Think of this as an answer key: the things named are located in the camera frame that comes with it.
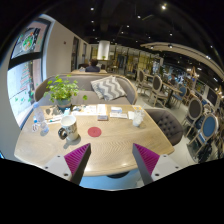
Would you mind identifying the person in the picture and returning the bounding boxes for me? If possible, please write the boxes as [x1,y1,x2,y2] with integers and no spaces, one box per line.
[84,59,101,73]

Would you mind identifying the small blue white box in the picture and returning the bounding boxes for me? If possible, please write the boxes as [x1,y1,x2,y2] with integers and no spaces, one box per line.
[110,106,123,114]

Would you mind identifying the white mug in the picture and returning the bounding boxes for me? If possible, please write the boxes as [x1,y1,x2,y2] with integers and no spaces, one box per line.
[57,115,80,142]

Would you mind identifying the group of ceiling lights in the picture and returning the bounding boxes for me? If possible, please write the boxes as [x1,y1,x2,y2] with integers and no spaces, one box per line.
[88,2,214,51]

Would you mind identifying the grey tufted chair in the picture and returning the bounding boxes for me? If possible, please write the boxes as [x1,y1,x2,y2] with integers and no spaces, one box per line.
[144,108,184,147]

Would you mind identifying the white and orange box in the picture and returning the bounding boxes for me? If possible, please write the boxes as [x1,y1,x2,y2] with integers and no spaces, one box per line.
[96,103,110,122]

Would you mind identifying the group of dining chairs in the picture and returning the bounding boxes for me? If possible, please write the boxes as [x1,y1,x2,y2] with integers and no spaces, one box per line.
[134,68,224,162]

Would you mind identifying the clear blue-capped water bottle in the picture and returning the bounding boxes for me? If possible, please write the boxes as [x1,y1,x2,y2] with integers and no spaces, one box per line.
[32,101,50,134]

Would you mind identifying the green potted plant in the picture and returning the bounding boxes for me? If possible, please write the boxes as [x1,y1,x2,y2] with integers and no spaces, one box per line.
[43,73,88,113]

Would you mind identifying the flat round red coaster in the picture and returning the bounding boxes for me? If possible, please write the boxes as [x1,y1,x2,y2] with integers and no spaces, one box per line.
[87,126,103,138]

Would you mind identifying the grey curved sofa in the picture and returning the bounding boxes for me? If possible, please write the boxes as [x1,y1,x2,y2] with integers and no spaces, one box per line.
[34,73,139,107]

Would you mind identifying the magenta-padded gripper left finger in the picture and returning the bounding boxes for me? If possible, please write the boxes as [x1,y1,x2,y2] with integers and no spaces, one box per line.
[43,143,92,186]

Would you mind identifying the white leaflet with pictures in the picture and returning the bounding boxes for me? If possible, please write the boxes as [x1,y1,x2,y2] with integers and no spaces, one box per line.
[71,104,98,116]

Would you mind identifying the window with holiday stickers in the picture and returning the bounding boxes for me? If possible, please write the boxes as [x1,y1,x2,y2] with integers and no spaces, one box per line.
[7,18,51,128]

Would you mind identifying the grey white chevron cushion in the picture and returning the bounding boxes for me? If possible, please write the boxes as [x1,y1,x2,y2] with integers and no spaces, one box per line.
[90,75,128,102]

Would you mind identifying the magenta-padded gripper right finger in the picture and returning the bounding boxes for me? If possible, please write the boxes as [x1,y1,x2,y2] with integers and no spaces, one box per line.
[132,143,183,186]

